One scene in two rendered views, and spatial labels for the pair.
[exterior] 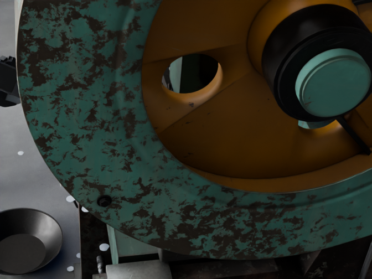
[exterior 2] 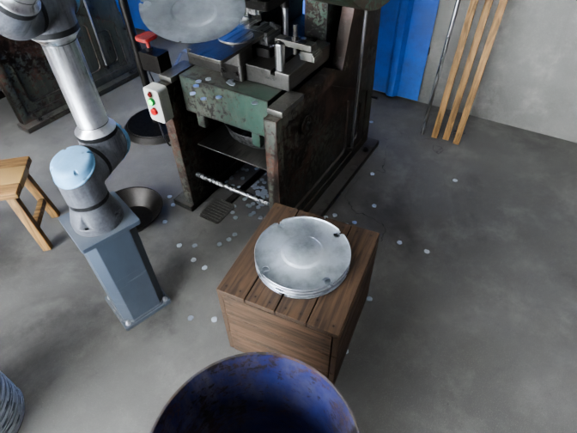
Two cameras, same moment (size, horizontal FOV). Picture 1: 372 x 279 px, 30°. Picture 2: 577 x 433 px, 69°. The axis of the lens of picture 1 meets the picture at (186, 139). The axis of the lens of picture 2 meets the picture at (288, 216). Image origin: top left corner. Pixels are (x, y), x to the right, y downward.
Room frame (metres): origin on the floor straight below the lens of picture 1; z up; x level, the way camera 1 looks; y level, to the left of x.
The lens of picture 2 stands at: (0.07, 0.93, 1.35)
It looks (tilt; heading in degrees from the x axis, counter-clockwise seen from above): 45 degrees down; 317
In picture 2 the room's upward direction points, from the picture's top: 2 degrees counter-clockwise
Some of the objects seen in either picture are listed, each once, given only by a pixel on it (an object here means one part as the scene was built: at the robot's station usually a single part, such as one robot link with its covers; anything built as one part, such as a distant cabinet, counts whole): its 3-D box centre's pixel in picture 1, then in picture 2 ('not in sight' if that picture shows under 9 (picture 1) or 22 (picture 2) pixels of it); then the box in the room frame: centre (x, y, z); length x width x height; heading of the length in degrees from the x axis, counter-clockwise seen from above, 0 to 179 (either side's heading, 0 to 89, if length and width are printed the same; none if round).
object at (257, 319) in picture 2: not in sight; (301, 292); (0.64, 0.35, 0.18); 0.40 x 0.38 x 0.35; 112
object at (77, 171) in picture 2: not in sight; (79, 175); (1.15, 0.73, 0.62); 0.13 x 0.12 x 0.14; 124
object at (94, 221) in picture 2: not in sight; (93, 206); (1.14, 0.74, 0.50); 0.15 x 0.15 x 0.10
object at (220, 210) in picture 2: not in sight; (250, 182); (1.24, 0.08, 0.14); 0.59 x 0.10 x 0.05; 105
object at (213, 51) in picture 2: not in sight; (229, 60); (1.23, 0.11, 0.72); 0.25 x 0.14 x 0.14; 105
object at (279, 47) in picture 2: not in sight; (279, 55); (1.07, 0.02, 0.75); 0.03 x 0.03 x 0.10; 15
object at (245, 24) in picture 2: not in sight; (256, 31); (1.28, -0.05, 0.76); 0.15 x 0.09 x 0.05; 15
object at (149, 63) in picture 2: not in sight; (159, 73); (1.52, 0.25, 0.62); 0.10 x 0.06 x 0.20; 15
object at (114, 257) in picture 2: not in sight; (120, 264); (1.14, 0.74, 0.23); 0.19 x 0.19 x 0.45; 88
